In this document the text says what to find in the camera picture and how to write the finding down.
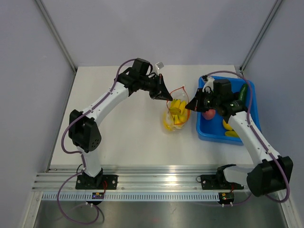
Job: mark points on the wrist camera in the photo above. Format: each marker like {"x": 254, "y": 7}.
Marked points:
{"x": 159, "y": 65}
{"x": 208, "y": 83}

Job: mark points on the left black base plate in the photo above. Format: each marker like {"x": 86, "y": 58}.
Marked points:
{"x": 100, "y": 182}

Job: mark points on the yellow lemon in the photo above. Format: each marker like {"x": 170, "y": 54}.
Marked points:
{"x": 227, "y": 126}

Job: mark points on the right aluminium frame post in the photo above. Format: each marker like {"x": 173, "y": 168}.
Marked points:
{"x": 261, "y": 34}

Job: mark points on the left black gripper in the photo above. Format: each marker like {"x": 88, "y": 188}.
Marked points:
{"x": 160, "y": 91}

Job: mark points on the right small circuit board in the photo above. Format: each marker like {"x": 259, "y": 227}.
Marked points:
{"x": 226, "y": 198}

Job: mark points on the aluminium frame post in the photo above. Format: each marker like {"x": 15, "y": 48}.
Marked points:
{"x": 261, "y": 34}
{"x": 54, "y": 32}

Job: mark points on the pink peach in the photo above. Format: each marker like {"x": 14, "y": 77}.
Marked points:
{"x": 209, "y": 115}

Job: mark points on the clear zip top bag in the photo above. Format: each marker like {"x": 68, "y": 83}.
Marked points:
{"x": 179, "y": 93}

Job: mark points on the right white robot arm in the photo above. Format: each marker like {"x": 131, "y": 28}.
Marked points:
{"x": 271, "y": 172}

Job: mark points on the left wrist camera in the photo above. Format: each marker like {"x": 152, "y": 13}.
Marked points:
{"x": 159, "y": 65}

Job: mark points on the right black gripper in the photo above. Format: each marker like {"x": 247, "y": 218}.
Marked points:
{"x": 195, "y": 104}

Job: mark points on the small circuit board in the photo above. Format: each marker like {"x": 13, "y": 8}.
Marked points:
{"x": 98, "y": 195}
{"x": 226, "y": 198}

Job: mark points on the white slotted cable duct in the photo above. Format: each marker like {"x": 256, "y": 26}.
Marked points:
{"x": 135, "y": 196}

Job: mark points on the aluminium mounting rail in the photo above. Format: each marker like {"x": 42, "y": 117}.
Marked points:
{"x": 169, "y": 178}

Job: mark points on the left small circuit board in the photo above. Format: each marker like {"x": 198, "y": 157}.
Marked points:
{"x": 98, "y": 195}

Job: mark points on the blue plastic bin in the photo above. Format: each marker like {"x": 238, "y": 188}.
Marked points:
{"x": 213, "y": 130}

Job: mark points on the yellow green starfruit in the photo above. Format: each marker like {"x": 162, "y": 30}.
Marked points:
{"x": 231, "y": 134}

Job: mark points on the left aluminium frame post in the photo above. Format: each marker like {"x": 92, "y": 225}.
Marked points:
{"x": 54, "y": 32}

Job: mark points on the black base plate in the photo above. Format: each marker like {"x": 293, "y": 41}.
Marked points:
{"x": 100, "y": 182}
{"x": 213, "y": 182}

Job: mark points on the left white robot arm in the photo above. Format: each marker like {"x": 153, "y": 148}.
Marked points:
{"x": 83, "y": 128}

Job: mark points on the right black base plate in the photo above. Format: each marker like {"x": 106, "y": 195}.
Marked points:
{"x": 213, "y": 182}

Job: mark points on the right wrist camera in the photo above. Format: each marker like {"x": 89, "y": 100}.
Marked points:
{"x": 208, "y": 83}

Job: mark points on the green cucumber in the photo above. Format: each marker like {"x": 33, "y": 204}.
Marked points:
{"x": 242, "y": 96}

